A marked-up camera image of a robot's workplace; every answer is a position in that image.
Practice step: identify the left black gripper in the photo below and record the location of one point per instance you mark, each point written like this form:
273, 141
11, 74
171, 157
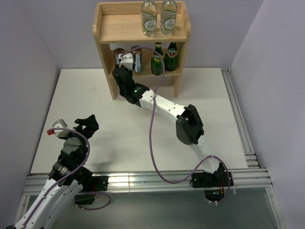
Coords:
91, 124

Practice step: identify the silver blue can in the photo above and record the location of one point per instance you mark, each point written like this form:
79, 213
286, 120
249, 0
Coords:
116, 53

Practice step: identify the green Perrier bottle yellow label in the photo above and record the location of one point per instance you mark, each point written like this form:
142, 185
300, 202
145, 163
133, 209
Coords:
156, 61

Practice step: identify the green Perrier bottle red label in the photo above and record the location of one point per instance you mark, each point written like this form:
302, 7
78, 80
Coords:
171, 57

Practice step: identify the clear glass bottle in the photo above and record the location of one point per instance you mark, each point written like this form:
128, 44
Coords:
168, 16
149, 17

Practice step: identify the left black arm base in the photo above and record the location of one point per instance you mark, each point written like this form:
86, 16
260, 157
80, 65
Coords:
95, 184

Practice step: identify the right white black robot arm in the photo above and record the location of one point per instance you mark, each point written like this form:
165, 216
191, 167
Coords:
188, 124

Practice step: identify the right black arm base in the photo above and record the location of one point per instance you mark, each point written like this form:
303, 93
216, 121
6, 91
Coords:
214, 184

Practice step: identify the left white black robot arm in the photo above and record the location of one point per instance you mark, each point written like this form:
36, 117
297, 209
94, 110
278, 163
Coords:
67, 173

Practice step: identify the wooden three-tier shelf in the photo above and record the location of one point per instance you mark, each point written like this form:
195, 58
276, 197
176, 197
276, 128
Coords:
120, 23

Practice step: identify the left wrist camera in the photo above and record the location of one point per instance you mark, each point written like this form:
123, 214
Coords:
59, 129

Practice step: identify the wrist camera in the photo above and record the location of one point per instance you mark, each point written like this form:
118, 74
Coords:
125, 60
59, 129

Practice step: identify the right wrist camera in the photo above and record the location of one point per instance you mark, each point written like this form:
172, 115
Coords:
125, 60

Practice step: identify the aluminium frame rail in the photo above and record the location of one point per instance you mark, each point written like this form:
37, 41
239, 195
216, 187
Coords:
252, 177

